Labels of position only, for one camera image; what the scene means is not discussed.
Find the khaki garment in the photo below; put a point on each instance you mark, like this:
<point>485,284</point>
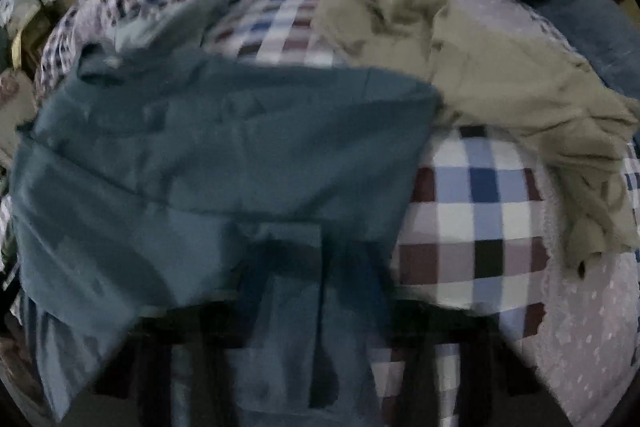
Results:
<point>500,77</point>

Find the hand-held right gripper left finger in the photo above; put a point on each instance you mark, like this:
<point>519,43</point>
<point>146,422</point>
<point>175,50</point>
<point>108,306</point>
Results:
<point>220,327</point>

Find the blue printed pillow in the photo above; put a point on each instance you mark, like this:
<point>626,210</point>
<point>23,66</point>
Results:
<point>600,37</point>

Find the bed with checkered sheet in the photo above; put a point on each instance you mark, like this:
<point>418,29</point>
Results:
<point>475,197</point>

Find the light grey garment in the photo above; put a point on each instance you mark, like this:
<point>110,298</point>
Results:
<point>165,27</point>

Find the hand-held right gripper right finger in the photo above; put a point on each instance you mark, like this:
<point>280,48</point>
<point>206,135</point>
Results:
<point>375,287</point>

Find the teal long-sleeved shirt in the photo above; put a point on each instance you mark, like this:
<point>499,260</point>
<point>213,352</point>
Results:
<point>200,147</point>

